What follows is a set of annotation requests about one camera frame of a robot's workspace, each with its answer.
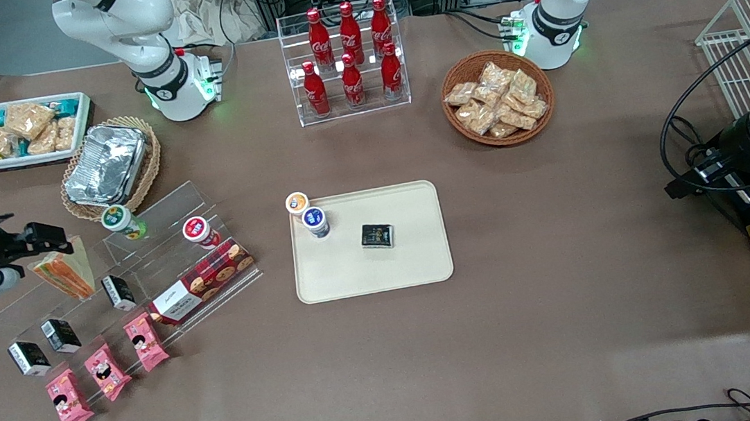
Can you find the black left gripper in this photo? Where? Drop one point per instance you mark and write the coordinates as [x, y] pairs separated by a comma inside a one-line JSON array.
[[734, 146]]

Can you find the triangular sandwich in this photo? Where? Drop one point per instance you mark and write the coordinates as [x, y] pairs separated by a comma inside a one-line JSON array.
[[64, 274]]

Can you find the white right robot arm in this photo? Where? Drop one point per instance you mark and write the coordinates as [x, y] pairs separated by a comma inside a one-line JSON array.
[[146, 25]]

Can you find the white rectangular snack tray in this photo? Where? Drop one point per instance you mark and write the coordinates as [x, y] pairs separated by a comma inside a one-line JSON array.
[[84, 122]]

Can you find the beige plastic tray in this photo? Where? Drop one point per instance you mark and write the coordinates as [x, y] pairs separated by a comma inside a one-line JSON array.
[[412, 234]]

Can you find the green lid cup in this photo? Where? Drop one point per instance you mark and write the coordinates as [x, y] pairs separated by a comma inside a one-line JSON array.
[[119, 219]]

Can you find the small black box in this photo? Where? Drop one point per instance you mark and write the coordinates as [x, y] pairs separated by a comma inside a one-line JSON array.
[[377, 236], [29, 358], [60, 335], [119, 293]]

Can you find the aluminium foil container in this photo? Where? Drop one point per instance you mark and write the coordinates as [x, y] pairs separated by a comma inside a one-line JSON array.
[[106, 163]]

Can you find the rice cracker bag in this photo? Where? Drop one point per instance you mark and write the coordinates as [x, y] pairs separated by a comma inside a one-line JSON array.
[[29, 119], [2, 141], [42, 142], [65, 133]]

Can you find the clear acrylic stepped stand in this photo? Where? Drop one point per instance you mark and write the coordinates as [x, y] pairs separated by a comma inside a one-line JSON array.
[[162, 210]]

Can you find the oval wicker basket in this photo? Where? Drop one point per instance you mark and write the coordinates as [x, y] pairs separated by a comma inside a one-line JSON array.
[[151, 166]]

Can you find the pink snack pack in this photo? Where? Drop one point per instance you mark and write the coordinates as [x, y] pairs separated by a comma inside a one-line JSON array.
[[145, 342], [69, 402], [108, 372]]

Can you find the red lid cup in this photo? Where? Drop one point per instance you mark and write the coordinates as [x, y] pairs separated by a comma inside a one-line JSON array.
[[199, 230]]

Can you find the red plaid cookie box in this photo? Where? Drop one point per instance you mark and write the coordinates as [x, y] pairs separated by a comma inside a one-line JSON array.
[[205, 281]]

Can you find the clear bagged pastry snack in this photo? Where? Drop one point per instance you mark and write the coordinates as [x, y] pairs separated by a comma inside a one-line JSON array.
[[497, 75], [516, 117], [502, 130], [534, 109], [460, 94], [475, 118], [487, 95], [523, 85]]

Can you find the brown table cover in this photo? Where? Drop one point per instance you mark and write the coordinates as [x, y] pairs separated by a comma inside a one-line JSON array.
[[569, 329]]

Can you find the orange lid cup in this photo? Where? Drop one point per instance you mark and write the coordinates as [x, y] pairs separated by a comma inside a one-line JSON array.
[[297, 202]]

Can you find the round brown wicker basket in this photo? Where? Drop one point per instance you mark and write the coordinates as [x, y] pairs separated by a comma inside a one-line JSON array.
[[464, 67]]

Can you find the blue lid cup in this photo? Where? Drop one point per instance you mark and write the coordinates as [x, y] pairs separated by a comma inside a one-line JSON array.
[[315, 221]]

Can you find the white crumpled cloth bag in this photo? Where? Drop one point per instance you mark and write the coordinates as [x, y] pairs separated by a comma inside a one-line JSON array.
[[208, 15]]

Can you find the red cola bottle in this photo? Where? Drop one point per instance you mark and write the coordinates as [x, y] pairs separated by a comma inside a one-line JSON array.
[[391, 73], [315, 92], [353, 84], [380, 25], [319, 38], [350, 32]]

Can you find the clear acrylic bottle rack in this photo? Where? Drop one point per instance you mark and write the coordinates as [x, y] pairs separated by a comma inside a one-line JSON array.
[[398, 103]]

